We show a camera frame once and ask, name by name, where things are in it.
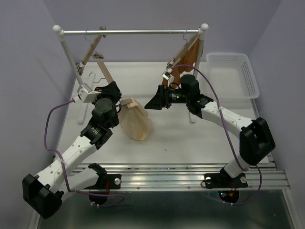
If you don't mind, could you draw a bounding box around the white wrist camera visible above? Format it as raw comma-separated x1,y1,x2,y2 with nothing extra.
162,71,173,83
73,83,99,103

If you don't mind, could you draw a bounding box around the empty wooden clip hanger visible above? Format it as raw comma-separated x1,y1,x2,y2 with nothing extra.
77,35,106,76

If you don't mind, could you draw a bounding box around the wooden clip hanger with beige underwear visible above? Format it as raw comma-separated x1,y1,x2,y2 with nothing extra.
91,51,138,108

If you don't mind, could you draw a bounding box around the white clothes rack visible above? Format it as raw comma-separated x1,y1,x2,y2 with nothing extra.
52,23,209,123

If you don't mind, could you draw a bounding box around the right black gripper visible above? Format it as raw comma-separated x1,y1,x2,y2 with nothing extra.
144,85,190,111

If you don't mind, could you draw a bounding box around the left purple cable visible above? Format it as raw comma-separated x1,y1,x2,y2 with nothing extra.
44,99,125,208

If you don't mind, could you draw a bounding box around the aluminium mounting rail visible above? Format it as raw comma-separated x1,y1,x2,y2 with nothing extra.
100,162,290,192

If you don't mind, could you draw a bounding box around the wooden hanger with brown underwear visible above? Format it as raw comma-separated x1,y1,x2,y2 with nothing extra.
165,30,200,74

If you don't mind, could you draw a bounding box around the brown underwear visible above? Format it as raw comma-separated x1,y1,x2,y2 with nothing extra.
162,35,203,85

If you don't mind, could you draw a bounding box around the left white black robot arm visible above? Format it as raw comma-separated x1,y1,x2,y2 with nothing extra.
22,81,122,219

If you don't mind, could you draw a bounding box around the beige underwear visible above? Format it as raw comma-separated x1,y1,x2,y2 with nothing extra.
118,98,152,141

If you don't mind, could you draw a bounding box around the white plastic basket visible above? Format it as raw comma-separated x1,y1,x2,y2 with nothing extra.
206,52,260,101

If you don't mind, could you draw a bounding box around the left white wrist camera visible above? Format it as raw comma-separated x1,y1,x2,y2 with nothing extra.
73,83,99,103

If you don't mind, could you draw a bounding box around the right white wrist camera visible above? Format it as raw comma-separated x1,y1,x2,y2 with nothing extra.
162,71,173,83

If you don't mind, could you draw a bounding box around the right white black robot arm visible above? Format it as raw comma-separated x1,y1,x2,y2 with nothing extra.
144,74,275,186

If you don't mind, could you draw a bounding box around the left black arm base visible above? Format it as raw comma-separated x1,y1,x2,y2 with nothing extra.
76,174,125,208

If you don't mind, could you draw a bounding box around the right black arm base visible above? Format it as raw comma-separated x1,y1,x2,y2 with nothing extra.
201,173,248,205

